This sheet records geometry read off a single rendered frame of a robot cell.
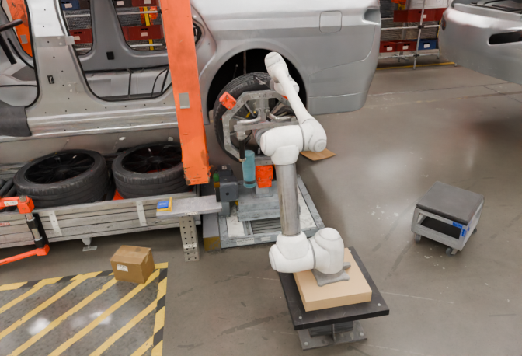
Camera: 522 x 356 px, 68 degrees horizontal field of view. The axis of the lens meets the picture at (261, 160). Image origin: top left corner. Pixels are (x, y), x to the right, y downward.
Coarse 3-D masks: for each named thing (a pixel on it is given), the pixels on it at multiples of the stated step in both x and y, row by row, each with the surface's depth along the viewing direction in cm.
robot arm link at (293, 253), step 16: (288, 128) 186; (272, 144) 183; (288, 144) 184; (272, 160) 190; (288, 160) 186; (288, 176) 189; (288, 192) 190; (288, 208) 192; (288, 224) 194; (288, 240) 194; (304, 240) 197; (272, 256) 197; (288, 256) 194; (304, 256) 196; (288, 272) 198
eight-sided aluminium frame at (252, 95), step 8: (240, 96) 257; (248, 96) 254; (256, 96) 255; (264, 96) 256; (272, 96) 256; (280, 96) 257; (240, 104) 255; (288, 104) 261; (232, 112) 257; (224, 120) 259; (224, 128) 262; (224, 136) 264; (224, 144) 267; (232, 152) 271; (256, 160) 278; (264, 160) 278
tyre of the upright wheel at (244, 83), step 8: (256, 72) 277; (232, 80) 277; (240, 80) 268; (248, 80) 264; (224, 88) 276; (232, 88) 264; (240, 88) 259; (248, 88) 260; (256, 88) 261; (264, 88) 261; (232, 96) 261; (216, 104) 275; (216, 112) 266; (224, 112) 265; (216, 120) 267; (216, 128) 270; (216, 136) 273; (224, 152) 281
